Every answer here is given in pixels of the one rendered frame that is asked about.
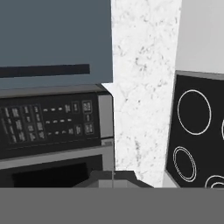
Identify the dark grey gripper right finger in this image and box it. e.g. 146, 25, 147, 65
112, 171, 155, 188

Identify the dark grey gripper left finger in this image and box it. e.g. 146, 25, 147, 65
73, 171, 114, 188

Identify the microwave door with dark window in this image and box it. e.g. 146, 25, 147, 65
0, 144, 116, 188

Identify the black and silver microwave oven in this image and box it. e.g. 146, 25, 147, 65
0, 84, 116, 188

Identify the blue-grey cupboard door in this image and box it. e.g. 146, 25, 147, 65
0, 0, 115, 91

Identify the black hob with white rings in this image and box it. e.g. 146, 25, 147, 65
162, 69, 224, 188

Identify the dark bar cupboard handle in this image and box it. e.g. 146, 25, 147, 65
0, 64, 91, 79

